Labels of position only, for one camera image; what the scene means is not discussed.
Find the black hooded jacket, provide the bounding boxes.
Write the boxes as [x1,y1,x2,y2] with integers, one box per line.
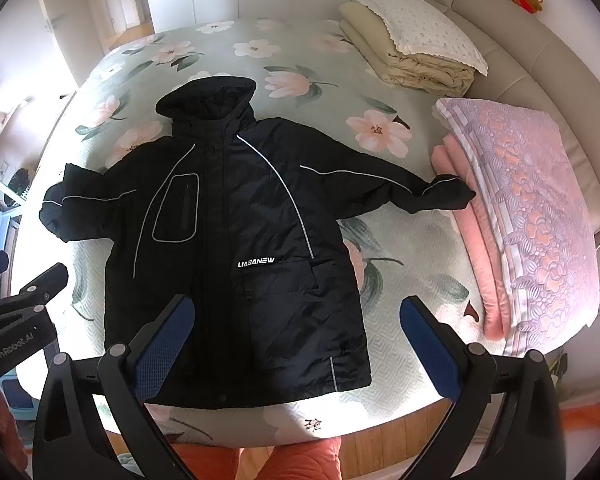
[38,77,472,410]

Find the white bedroom door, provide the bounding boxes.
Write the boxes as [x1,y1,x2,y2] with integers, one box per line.
[41,0,105,87]

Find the person's left hand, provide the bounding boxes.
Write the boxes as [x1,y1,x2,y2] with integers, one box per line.
[0,389,28,472]

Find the black waste basket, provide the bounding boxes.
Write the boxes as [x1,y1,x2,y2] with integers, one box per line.
[7,167,34,200]

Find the folded pink blanket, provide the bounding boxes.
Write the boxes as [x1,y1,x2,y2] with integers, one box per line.
[431,133,510,340]

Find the orange trouser legs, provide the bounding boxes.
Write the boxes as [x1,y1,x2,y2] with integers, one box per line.
[172,435,344,480]

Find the pink purple floral blanket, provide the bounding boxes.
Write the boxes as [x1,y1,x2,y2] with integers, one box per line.
[436,98,600,356]

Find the floral green bed cover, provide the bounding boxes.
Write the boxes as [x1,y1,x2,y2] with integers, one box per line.
[12,20,507,446]

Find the folded beige quilt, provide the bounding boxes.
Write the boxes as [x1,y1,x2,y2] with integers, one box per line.
[339,2,476,98]

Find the beige padded headboard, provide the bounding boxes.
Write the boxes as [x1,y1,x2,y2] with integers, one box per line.
[425,0,600,232]

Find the white dotted pillow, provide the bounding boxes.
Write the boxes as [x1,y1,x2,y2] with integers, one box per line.
[352,0,489,76]

